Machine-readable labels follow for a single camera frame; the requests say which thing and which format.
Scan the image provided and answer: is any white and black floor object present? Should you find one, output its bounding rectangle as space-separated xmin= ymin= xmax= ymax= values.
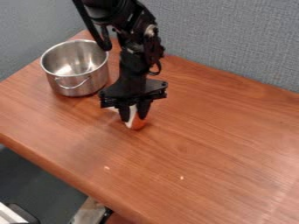
xmin=0 ymin=202 xmax=40 ymax=224

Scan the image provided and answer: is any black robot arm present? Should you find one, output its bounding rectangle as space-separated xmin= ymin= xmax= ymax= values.
xmin=72 ymin=0 xmax=168 ymax=122

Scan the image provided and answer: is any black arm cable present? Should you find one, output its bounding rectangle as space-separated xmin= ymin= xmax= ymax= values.
xmin=71 ymin=0 xmax=115 ymax=52

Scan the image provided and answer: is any stainless steel pot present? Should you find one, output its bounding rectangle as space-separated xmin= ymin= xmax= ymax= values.
xmin=40 ymin=39 xmax=108 ymax=97

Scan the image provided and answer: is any white and orange toy mushroom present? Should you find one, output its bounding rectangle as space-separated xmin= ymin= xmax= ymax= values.
xmin=108 ymin=105 xmax=145 ymax=130

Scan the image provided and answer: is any metal table leg bracket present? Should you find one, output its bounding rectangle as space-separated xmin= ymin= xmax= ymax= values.
xmin=69 ymin=197 xmax=113 ymax=224

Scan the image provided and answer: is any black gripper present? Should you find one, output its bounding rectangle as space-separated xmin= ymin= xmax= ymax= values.
xmin=97 ymin=52 xmax=168 ymax=123

